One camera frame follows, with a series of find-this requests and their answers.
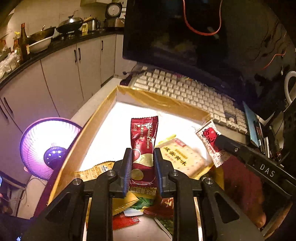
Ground purple electric fan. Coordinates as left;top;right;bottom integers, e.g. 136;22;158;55
20;117;84;181

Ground long dark red packet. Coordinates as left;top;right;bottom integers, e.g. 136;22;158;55
129;115;159;197

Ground yellow-edged white box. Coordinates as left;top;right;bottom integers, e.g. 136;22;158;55
47;85;225;241

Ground steel wok with lid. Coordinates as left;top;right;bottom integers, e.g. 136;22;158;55
56;16;85;34

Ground yellow cake packet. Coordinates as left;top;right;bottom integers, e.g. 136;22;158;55
74;161;139;216

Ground dark sauce bottle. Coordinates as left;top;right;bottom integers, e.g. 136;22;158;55
19;23;31;62

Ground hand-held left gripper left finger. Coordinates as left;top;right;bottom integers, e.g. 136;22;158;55
23;148;133;241

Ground thin red cable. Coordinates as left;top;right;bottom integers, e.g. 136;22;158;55
263;52;287;69

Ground black kitchen countertop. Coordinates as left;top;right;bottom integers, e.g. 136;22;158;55
0;29;124;90

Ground black monitor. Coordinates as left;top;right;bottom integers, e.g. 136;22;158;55
122;0;296;121

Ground dark frying pan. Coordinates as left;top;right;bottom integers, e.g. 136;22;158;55
28;26;57;42

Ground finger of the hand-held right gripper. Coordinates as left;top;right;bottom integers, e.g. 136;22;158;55
215;134;247;160

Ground white red snack packet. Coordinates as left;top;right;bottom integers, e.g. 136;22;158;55
195;119;228;168

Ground blue notebook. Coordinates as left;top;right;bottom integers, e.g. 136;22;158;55
242;101;260;147

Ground red candy packet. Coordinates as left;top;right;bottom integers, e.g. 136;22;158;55
113;213;140;231

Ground white ring light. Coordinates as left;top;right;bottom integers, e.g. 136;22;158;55
284;71;296;105

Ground white rice cooker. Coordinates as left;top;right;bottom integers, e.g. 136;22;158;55
105;2;123;19

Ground person's right hand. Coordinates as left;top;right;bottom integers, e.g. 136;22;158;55
253;192;267;229

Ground steel kettle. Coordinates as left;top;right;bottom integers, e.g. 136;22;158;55
87;17;101;32

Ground white green pea packet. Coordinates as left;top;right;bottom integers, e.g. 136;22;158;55
128;186;159;210

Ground crinkled dark red packet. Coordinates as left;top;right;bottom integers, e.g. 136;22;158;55
142;197;175;218

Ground yellow-trimmed cracker packet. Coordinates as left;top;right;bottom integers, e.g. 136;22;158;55
156;134;214;179

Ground kitchen cabinets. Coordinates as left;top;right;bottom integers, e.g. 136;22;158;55
0;34;124;218

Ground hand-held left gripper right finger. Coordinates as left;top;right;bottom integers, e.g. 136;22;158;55
154;148;265;241

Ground beige keyboard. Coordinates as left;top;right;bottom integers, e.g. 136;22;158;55
128;66;248;135

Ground white bowl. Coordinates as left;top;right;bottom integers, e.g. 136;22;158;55
29;37;52;54

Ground black red marker pen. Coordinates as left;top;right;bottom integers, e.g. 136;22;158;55
254;121;264;151

